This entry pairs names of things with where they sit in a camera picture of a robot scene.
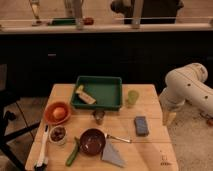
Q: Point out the green cucumber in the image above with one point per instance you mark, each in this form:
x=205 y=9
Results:
x=74 y=153

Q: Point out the green plastic cup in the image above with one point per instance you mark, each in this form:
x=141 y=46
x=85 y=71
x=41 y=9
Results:
x=133 y=96

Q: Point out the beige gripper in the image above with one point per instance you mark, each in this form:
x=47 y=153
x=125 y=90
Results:
x=168 y=117

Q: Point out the blue sponge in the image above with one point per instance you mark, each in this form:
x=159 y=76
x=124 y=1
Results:
x=141 y=126

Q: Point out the green object on shelf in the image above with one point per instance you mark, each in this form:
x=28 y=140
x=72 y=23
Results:
x=61 y=22

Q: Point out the green plastic tray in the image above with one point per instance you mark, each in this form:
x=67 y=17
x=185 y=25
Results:
x=107 y=91

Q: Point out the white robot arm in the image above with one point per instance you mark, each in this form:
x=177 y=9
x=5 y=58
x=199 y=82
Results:
x=186 y=84

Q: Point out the orange fruit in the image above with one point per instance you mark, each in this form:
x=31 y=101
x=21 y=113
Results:
x=59 y=113

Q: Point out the small metal cup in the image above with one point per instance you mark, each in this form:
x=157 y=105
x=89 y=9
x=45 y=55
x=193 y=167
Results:
x=99 y=116

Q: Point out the red object on shelf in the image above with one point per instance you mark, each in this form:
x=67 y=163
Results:
x=88 y=21

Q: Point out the white bowl with food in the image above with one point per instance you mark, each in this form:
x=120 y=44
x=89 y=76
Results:
x=58 y=135

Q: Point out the grey folded cloth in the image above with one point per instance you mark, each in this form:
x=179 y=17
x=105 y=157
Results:
x=111 y=155

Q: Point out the dark red bowl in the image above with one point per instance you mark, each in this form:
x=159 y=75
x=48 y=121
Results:
x=92 y=142

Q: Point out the orange bowl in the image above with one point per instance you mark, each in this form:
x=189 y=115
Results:
x=48 y=113

